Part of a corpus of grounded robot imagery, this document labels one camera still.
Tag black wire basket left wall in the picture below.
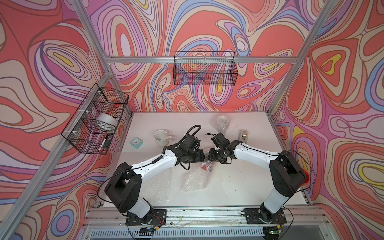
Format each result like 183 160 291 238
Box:
61 84 129 155

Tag white ceramic mug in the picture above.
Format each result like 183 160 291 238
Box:
154 130 174 147

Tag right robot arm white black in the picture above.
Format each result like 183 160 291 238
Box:
208 133 308 222

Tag marker in wire basket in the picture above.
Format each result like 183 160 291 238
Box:
98 139 110 152

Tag black wire basket back wall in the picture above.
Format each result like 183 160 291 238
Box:
173 50 239 86

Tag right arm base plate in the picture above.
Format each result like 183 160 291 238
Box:
240 208 287 226

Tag clear bubble wrap sheet top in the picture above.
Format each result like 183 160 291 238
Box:
213 115 231 135

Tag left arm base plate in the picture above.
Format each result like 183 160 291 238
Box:
126 209 167 227

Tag small teal alarm clock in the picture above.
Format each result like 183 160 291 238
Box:
130 137 143 149

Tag white tape roll in basket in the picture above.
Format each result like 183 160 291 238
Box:
96 113 118 130

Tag grey tape dispenser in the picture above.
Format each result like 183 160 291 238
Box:
239 130 249 143

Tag aluminium front rail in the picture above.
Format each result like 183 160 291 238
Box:
84 205 331 228

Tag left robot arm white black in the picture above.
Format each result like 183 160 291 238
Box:
103 125 205 219

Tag black wire basket wall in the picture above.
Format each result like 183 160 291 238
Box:
173 50 239 86
61 84 129 155

